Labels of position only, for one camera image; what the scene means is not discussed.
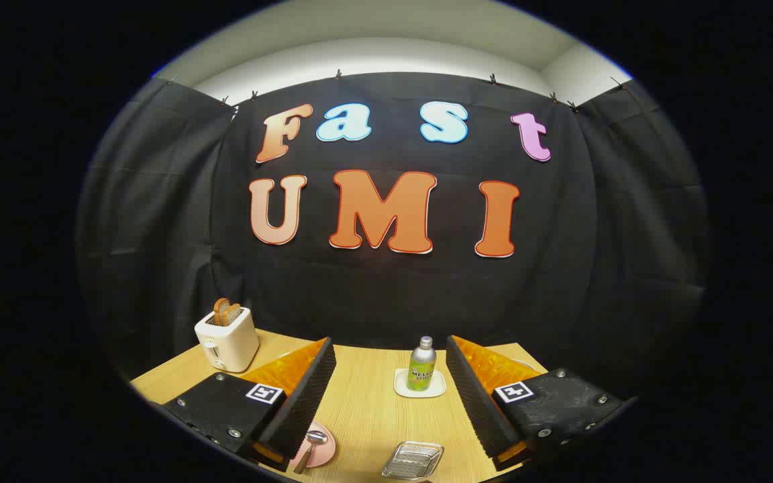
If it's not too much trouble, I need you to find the white toaster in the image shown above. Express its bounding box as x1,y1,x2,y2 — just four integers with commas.
194,307,260,374

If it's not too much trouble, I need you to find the metal wire basket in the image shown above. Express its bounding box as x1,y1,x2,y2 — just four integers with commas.
381,441,445,481

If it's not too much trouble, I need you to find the green soda bottle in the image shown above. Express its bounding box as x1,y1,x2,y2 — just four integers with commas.
407,336,437,392

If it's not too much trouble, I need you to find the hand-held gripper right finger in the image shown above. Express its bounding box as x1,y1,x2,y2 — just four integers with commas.
445,335,639,472

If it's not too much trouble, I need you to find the white square coaster dish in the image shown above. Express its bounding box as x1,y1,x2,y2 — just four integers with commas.
393,367,447,399

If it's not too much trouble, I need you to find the pink round plate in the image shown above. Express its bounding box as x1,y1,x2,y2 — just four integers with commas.
289,420,337,469

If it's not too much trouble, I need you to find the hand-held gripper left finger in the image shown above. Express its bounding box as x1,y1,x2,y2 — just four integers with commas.
164,337,338,472

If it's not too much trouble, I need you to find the metal spoon with wooden handle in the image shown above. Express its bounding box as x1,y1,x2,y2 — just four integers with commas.
293,430,329,475

